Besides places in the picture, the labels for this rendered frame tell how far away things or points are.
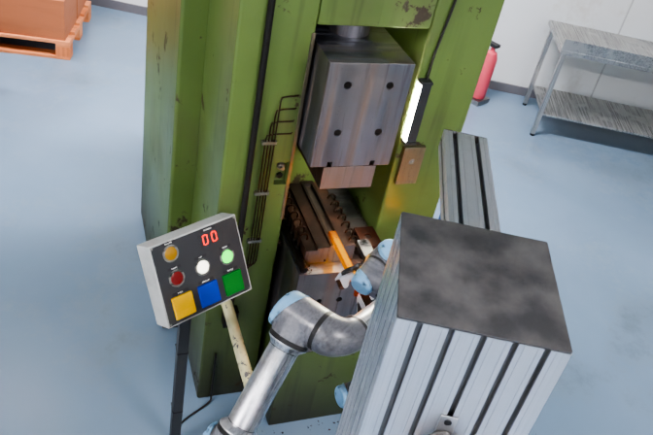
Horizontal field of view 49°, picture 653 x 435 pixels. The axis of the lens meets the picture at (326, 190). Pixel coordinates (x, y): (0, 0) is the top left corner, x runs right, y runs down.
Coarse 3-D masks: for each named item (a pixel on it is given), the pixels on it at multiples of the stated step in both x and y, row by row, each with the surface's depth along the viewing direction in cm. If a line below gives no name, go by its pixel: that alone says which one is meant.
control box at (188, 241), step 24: (216, 216) 245; (168, 240) 227; (192, 240) 233; (240, 240) 245; (144, 264) 228; (168, 264) 227; (192, 264) 233; (216, 264) 239; (240, 264) 246; (168, 288) 227; (192, 288) 233; (168, 312) 228
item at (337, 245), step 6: (330, 234) 274; (336, 234) 275; (336, 240) 272; (336, 246) 269; (342, 246) 270; (336, 252) 269; (342, 252) 266; (342, 258) 264; (348, 258) 264; (342, 264) 264; (348, 264) 261; (354, 288) 254; (354, 294) 252; (366, 300) 247
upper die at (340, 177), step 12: (312, 168) 257; (324, 168) 247; (336, 168) 248; (348, 168) 250; (360, 168) 252; (372, 168) 254; (324, 180) 250; (336, 180) 252; (348, 180) 253; (360, 180) 255
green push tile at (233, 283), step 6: (234, 270) 244; (240, 270) 245; (222, 276) 241; (228, 276) 242; (234, 276) 243; (240, 276) 245; (228, 282) 242; (234, 282) 244; (240, 282) 245; (228, 288) 242; (234, 288) 244; (240, 288) 245; (228, 294) 242
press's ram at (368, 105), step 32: (320, 32) 240; (384, 32) 250; (320, 64) 231; (352, 64) 225; (384, 64) 229; (320, 96) 232; (352, 96) 232; (384, 96) 236; (320, 128) 236; (352, 128) 240; (384, 128) 244; (320, 160) 244; (352, 160) 248; (384, 160) 253
